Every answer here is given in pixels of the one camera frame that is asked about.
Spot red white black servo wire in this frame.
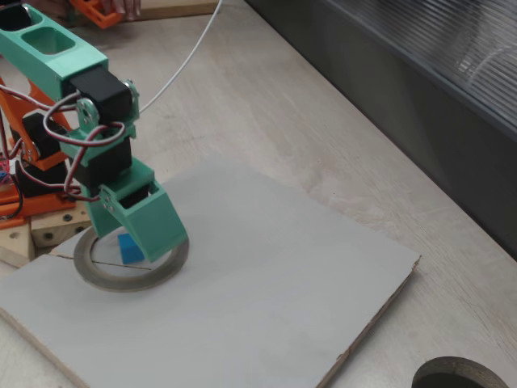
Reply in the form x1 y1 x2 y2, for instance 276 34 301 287
14 159 82 203
42 91 124 203

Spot blue cube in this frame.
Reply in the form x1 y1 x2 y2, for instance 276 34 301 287
117 232 145 266

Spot frosted glass desk partition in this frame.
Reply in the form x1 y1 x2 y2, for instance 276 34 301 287
245 0 517 262

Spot grey ring of tape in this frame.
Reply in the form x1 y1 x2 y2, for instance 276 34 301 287
73 226 190 293

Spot wooden plank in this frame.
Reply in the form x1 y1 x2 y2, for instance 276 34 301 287
132 0 220 21

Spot orange leader arm handle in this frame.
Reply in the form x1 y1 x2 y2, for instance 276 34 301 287
68 0 124 30

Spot white usb cable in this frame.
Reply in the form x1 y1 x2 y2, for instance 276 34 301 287
139 0 224 114

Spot white chipboard panel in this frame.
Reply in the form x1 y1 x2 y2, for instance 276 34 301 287
0 155 422 388

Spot wooden base block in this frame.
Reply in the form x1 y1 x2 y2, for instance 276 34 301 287
0 221 37 270
30 200 93 248

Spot person's hand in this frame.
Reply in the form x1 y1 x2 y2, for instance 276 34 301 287
99 0 143 22

